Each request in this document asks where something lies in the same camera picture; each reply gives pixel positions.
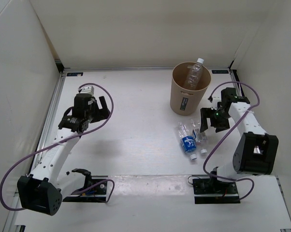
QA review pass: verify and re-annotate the dark XDOF logo sticker right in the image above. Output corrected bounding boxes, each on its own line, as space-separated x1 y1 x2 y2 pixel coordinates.
211 70 229 74

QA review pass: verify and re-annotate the beige round waste bin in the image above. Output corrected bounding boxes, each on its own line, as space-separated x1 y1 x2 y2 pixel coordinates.
170 62 211 116

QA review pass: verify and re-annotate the aluminium table edge rail left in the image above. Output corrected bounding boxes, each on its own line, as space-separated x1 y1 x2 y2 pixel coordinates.
0 71 65 232

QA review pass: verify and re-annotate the clear bottle with white label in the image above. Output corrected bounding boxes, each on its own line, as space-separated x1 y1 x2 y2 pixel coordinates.
190 119 208 157

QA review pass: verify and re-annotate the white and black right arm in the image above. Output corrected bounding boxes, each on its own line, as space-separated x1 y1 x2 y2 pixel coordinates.
200 87 278 193

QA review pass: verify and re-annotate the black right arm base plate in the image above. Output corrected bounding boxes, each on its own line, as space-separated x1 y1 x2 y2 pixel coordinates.
188 175 240 204

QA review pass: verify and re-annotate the dark logo sticker left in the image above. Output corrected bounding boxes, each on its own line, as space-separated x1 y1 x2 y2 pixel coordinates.
66 72 83 77

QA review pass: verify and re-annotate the clear bottle with blue label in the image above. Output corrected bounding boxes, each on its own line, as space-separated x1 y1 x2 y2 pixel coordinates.
176 122 197 161

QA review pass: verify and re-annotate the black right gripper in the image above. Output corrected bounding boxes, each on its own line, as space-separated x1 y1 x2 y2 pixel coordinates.
200 107 231 133

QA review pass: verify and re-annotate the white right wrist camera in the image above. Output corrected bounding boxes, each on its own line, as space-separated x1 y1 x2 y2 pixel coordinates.
208 96 221 110

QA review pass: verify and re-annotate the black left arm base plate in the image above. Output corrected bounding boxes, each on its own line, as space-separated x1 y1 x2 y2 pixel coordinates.
63 182 108 203

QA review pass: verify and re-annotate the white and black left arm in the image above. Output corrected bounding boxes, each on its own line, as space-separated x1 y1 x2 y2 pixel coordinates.
17 93 110 216

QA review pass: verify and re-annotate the clear plastic bottle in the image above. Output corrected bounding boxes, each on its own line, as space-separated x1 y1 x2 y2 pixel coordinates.
184 58 204 90

